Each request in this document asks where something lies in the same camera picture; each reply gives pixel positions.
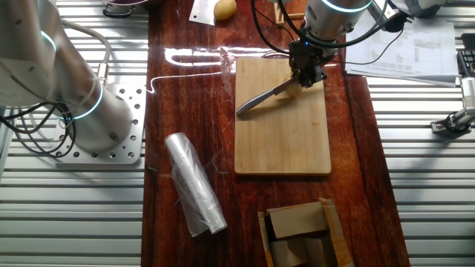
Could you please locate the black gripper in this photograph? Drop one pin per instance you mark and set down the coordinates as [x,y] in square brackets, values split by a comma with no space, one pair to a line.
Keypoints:
[304,55]

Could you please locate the steel chef knife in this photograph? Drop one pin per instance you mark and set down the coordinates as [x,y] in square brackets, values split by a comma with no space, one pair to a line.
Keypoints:
[256,102]

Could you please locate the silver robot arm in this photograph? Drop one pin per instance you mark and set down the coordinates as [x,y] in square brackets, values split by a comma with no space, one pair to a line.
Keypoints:
[37,55]

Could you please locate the small yellow potato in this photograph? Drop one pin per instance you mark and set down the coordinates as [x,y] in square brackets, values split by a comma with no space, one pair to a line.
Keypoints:
[225,9]
[294,90]

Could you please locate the wooden knife rack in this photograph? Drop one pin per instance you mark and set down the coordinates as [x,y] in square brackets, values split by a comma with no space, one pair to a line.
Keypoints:
[284,16]

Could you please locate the bamboo cutting board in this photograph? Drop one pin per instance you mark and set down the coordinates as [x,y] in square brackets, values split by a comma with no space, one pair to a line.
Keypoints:
[282,148]

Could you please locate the printed white paper stack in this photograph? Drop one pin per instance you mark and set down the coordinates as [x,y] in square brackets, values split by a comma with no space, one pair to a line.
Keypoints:
[426,55]

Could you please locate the steel cleaver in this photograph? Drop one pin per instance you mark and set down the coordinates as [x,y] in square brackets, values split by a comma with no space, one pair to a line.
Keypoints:
[202,13]

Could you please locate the open cardboard box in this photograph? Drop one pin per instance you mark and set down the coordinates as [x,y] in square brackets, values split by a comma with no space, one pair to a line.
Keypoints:
[297,222]

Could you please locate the clear plastic bag roll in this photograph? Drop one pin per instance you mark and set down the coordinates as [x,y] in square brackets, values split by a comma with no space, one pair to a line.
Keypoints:
[194,185]

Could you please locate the black keyboard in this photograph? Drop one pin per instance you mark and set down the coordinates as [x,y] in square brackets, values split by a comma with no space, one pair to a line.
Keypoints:
[468,63]

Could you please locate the steel cooking pot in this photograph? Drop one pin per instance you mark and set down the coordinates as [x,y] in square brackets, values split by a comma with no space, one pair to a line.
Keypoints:
[118,5]

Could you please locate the metal camera mount clamp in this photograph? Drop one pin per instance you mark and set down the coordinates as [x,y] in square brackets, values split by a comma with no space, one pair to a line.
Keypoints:
[454,124]

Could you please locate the grey exterior camera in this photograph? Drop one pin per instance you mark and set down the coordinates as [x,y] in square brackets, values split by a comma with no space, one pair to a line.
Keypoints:
[468,92]

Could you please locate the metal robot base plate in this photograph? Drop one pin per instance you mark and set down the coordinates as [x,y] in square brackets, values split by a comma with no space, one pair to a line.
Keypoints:
[130,148]

